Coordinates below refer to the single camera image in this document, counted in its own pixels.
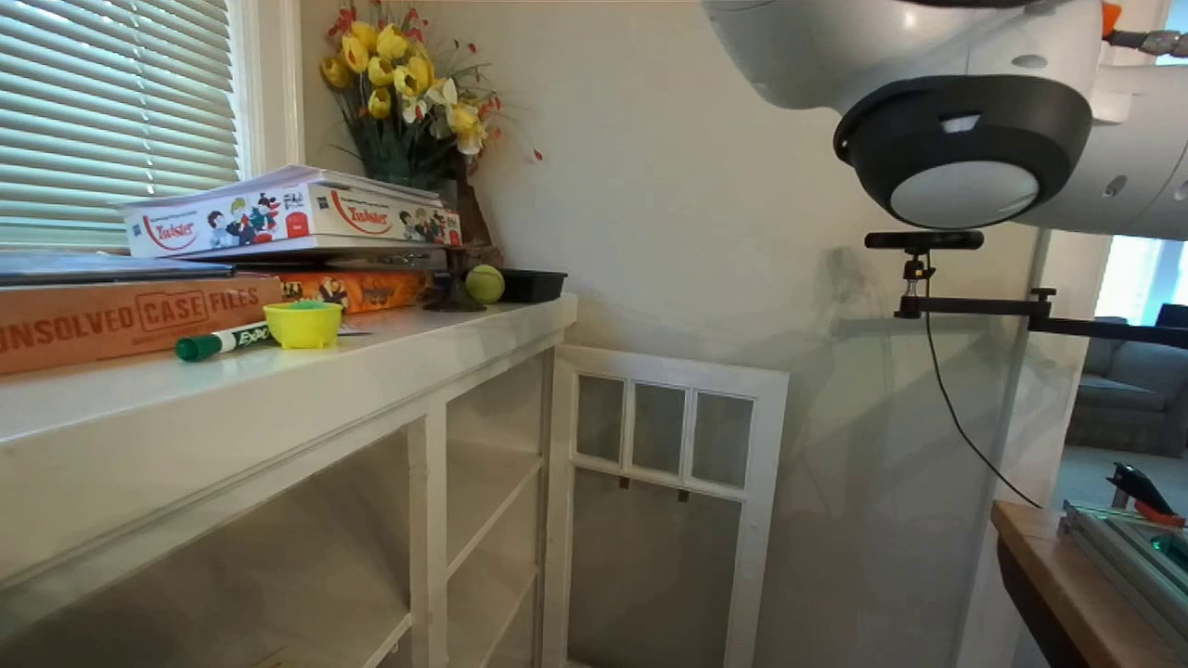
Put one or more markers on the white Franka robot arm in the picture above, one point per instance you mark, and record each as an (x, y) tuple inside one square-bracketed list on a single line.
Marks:
[(865, 48)]

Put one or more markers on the white paned cabinet door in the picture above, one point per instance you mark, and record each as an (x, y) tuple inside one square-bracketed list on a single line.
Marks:
[(766, 495)]

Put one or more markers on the white cabinet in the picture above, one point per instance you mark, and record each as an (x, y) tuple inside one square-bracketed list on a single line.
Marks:
[(245, 422)]

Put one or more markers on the black plastic tray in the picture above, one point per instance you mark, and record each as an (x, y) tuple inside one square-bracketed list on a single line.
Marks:
[(536, 286)]

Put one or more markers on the yellow tennis ball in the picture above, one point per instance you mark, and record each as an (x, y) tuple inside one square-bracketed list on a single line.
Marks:
[(485, 285)]

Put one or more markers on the dark brown vase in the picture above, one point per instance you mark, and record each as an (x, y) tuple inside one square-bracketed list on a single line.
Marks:
[(468, 215)]

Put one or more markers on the orange board game box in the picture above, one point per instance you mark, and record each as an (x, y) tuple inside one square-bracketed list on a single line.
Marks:
[(372, 290)]

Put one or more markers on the small yellow-green cup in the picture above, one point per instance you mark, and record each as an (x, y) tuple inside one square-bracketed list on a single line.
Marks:
[(301, 323)]

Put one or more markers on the yellow and white flower bouquet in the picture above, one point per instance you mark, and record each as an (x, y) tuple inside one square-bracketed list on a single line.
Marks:
[(393, 74)]

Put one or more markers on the white board game box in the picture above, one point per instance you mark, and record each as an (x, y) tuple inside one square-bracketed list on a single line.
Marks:
[(284, 213)]

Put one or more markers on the green marker pen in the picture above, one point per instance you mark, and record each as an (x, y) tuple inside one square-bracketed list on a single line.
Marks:
[(225, 341)]

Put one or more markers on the window blinds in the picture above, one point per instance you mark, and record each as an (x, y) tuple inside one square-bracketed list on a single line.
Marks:
[(265, 88)]

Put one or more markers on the brown case files box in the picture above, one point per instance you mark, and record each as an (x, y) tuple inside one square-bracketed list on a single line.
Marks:
[(122, 316)]

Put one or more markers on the mammoths picture book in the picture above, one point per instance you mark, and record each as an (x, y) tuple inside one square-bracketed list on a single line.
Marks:
[(111, 265)]

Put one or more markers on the wooden table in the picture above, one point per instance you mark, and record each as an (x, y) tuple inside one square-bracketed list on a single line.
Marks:
[(1052, 596)]

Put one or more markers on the wide white window blind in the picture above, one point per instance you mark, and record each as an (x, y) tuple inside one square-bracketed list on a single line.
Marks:
[(111, 113)]

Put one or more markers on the grey couch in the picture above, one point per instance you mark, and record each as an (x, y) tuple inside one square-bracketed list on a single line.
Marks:
[(1133, 390)]

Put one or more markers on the red and black tool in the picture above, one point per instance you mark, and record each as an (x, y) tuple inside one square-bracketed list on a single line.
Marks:
[(1137, 486)]

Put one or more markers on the grey flat device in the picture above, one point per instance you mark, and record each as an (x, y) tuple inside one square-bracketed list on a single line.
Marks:
[(1133, 557)]

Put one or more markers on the black stereo camera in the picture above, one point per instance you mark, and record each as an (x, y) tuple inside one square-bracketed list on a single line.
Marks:
[(922, 240)]

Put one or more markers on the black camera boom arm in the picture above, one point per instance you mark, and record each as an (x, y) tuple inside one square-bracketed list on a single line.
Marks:
[(990, 304)]

